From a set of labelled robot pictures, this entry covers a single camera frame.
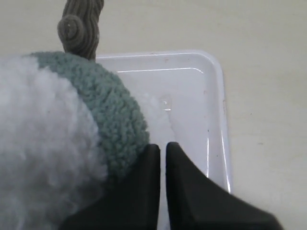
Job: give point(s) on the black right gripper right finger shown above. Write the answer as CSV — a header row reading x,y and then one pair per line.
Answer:
x,y
197,203

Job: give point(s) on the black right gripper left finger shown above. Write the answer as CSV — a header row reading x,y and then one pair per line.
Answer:
x,y
132,205

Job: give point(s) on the white plush snowman toy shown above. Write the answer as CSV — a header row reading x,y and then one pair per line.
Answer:
x,y
51,164

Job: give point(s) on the green fuzzy scarf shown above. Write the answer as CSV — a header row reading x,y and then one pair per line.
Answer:
x,y
122,127

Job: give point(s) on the white plastic tray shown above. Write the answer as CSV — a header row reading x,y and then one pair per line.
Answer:
x,y
189,102

